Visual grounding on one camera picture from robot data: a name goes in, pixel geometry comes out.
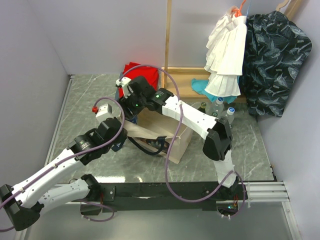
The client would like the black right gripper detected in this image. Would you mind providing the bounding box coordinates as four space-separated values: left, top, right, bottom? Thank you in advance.
116 90 146 121

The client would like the beige canvas tote bag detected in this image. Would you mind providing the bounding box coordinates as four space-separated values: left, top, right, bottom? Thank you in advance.
124 108 193 164

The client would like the dark green Perrier bottle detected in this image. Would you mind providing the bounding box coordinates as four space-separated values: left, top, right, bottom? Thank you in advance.
198 102 207 114

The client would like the clear Pocari Sweat bottle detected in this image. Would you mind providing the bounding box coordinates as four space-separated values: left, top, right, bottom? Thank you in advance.
208 97 224 117

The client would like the blue label Pocari bottle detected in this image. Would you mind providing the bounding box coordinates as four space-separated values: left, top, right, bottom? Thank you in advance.
129 116 138 125

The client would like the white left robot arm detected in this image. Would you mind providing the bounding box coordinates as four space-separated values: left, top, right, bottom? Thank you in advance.
0 117 127 231

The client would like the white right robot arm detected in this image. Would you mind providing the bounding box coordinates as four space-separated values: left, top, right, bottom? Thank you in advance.
116 76 237 199

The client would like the grey folded cloth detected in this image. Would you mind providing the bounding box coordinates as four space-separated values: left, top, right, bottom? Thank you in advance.
114 87 123 101

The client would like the red folded cloth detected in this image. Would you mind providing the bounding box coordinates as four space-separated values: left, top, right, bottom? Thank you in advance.
117 62 159 98

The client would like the wooden clothes rack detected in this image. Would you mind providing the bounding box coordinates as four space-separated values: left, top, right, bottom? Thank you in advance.
161 0 247 103

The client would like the teal cloth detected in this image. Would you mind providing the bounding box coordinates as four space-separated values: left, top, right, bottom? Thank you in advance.
191 78 237 104

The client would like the white hanging shirt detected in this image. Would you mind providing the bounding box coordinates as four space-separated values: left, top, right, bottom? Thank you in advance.
204 6 248 97

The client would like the orange clothes hanger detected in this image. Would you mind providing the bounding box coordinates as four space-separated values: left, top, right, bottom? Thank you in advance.
231 0 247 17

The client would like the dark leaf print shirt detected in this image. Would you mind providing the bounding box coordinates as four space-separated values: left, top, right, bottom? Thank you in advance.
239 10 312 117

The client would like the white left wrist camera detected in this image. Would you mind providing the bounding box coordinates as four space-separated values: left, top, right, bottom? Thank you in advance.
92 103 114 123

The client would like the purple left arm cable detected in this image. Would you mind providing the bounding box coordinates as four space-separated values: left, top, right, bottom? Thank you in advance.
0 97 125 232

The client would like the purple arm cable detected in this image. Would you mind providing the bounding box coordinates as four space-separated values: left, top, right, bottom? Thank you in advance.
0 97 125 232
119 64 247 219

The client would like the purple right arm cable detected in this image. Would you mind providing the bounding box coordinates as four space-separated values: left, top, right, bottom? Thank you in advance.
119 64 247 219

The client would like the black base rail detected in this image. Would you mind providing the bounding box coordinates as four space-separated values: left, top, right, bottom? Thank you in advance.
79 181 251 216

